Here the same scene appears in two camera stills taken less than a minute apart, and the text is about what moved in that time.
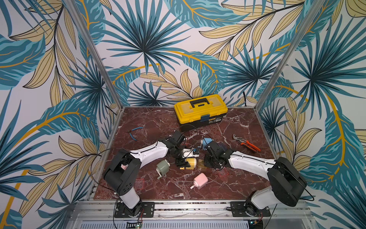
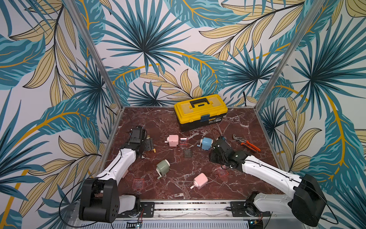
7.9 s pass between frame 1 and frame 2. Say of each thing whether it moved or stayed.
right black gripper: moved
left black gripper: moved
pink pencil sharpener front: stayed
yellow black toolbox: stayed
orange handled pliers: stayed
